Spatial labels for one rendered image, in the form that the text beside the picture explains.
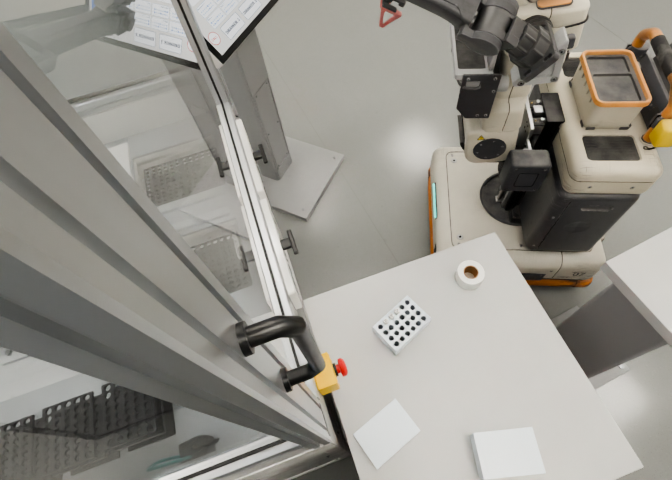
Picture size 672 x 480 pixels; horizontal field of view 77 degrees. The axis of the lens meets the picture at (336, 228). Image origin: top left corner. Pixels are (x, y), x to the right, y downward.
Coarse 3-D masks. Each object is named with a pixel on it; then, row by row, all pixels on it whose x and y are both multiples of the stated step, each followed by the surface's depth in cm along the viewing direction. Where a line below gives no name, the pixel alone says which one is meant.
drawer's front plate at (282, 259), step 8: (264, 200) 112; (264, 208) 110; (272, 216) 114; (272, 224) 108; (272, 232) 106; (272, 240) 105; (280, 248) 104; (280, 256) 103; (280, 264) 102; (288, 272) 100; (288, 280) 99; (288, 288) 98; (296, 296) 100; (296, 304) 104
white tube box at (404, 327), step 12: (408, 300) 108; (408, 312) 108; (420, 312) 106; (384, 324) 105; (396, 324) 109; (408, 324) 108; (420, 324) 106; (384, 336) 104; (396, 336) 104; (408, 336) 103; (396, 348) 102
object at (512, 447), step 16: (480, 432) 90; (496, 432) 90; (512, 432) 90; (528, 432) 90; (480, 448) 89; (496, 448) 89; (512, 448) 88; (528, 448) 88; (480, 464) 87; (496, 464) 87; (512, 464) 87; (528, 464) 87
